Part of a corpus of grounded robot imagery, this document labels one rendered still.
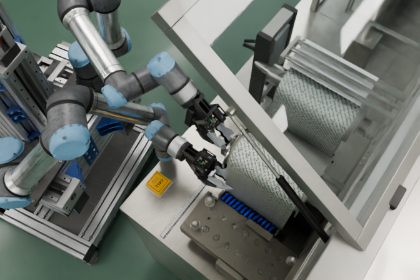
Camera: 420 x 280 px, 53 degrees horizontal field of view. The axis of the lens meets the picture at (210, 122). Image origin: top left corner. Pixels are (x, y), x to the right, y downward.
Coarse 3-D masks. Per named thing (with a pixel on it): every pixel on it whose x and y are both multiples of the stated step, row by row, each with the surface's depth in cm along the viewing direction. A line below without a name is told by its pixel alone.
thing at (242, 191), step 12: (228, 180) 138; (240, 180) 131; (228, 192) 148; (240, 192) 140; (252, 192) 132; (252, 204) 141; (264, 204) 133; (264, 216) 142; (276, 216) 134; (288, 216) 128
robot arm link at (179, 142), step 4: (180, 136) 146; (172, 140) 144; (176, 140) 144; (180, 140) 144; (184, 140) 145; (172, 144) 143; (176, 144) 143; (180, 144) 143; (184, 144) 144; (168, 148) 144; (172, 148) 143; (176, 148) 143; (180, 148) 142; (168, 152) 145; (172, 152) 144; (176, 152) 143; (172, 156) 145; (176, 156) 144
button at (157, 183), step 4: (156, 172) 162; (152, 176) 161; (156, 176) 161; (160, 176) 161; (164, 176) 161; (148, 180) 161; (152, 180) 160; (156, 180) 160; (160, 180) 160; (164, 180) 160; (168, 180) 160; (148, 184) 160; (152, 184) 160; (156, 184) 160; (160, 184) 160; (164, 184) 160; (168, 184) 161; (152, 188) 159; (156, 188) 159; (160, 188) 159; (164, 188) 159; (156, 192) 158; (160, 192) 158
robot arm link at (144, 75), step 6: (144, 66) 129; (138, 72) 127; (144, 72) 127; (150, 72) 126; (138, 78) 126; (144, 78) 126; (150, 78) 127; (144, 84) 126; (150, 84) 127; (156, 84) 129; (144, 90) 127; (150, 90) 129
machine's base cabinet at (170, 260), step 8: (136, 224) 162; (144, 232) 164; (144, 240) 187; (152, 240) 166; (152, 248) 191; (160, 248) 171; (152, 256) 224; (160, 256) 197; (168, 256) 174; (176, 256) 156; (168, 264) 201; (176, 264) 177; (184, 264) 158; (176, 272) 206; (184, 272) 181; (192, 272) 161
